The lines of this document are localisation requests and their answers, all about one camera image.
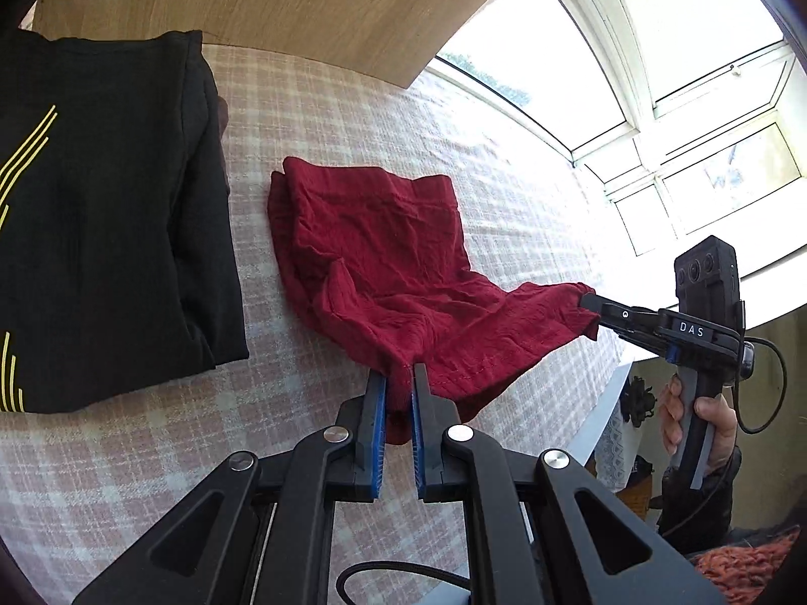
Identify person's right hand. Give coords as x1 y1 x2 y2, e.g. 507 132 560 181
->
658 383 740 475

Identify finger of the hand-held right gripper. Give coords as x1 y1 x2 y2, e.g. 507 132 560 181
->
579 291 663 332
610 326 670 359

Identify white lace cloth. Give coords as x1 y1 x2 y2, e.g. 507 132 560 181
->
595 360 670 494

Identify dark red shorts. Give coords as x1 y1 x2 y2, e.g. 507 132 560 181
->
267 156 600 446

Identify black flower ornament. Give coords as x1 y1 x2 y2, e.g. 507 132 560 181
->
619 376 658 428

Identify orange knitted cloth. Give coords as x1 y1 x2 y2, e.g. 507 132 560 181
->
688 528 803 605

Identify pink checked bed sheet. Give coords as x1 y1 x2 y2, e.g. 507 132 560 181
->
0 30 631 605

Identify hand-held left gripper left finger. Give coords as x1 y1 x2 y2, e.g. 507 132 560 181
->
72 370 387 605

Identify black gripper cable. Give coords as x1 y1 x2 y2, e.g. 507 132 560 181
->
659 335 789 538

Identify black garment with yellow stripes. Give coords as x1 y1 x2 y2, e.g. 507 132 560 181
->
0 29 249 415

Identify white framed window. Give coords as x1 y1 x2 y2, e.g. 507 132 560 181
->
434 0 796 324

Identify wooden headboard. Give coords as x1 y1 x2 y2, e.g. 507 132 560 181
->
30 0 557 87

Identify person's right forearm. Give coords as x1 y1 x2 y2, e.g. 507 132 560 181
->
654 445 746 557

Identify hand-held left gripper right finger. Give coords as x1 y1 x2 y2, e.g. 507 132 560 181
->
410 362 727 605

